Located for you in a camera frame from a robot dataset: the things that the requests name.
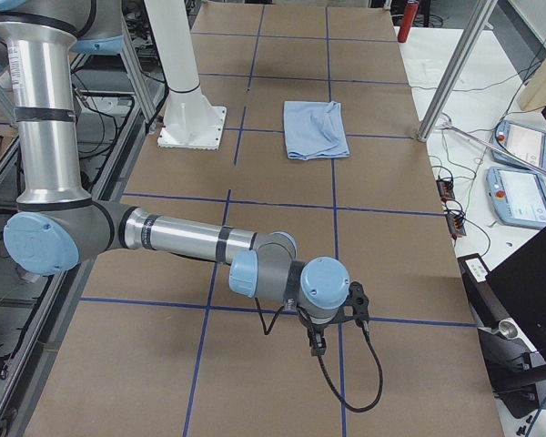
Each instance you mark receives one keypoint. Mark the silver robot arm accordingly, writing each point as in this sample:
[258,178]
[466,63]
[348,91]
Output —
[206,191]

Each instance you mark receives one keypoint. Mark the blue teach pendant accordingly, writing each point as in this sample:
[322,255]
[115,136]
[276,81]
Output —
[527,143]
[518,197]

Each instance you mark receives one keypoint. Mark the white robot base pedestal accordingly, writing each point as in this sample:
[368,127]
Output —
[189,120]

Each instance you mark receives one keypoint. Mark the upper blue teach pendant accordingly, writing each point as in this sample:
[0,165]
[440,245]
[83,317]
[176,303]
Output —
[527,143]

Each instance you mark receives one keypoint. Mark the grey aluminium frame post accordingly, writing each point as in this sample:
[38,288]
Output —
[468,39]

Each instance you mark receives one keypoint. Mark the black monitor stand assembly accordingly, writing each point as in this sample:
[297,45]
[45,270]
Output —
[510,301]

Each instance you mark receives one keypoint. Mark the lower blue teach pendant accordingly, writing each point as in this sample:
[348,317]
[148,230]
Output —
[518,197]

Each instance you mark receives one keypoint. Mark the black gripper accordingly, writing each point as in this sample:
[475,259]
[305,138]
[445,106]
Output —
[317,326]

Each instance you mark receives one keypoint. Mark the light blue t-shirt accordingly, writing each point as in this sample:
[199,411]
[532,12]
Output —
[314,130]

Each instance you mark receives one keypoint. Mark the small red circuit board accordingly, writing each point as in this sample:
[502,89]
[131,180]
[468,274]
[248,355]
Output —
[445,189]

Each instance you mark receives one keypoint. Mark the red fire extinguisher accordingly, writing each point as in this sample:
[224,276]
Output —
[410,12]

